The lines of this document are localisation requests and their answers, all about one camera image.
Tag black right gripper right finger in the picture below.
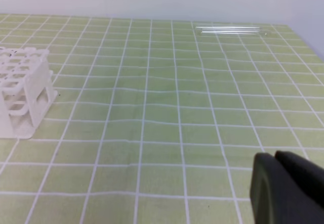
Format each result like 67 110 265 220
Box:
275 151 323 208

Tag green checkered tablecloth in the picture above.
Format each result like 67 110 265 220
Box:
1 14 323 223

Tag clear tubes at cloth corner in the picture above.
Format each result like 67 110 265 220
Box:
195 26 270 35

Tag white plastic test tube rack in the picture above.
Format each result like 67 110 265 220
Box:
1 47 58 139

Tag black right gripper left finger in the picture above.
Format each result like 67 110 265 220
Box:
250 153 323 223

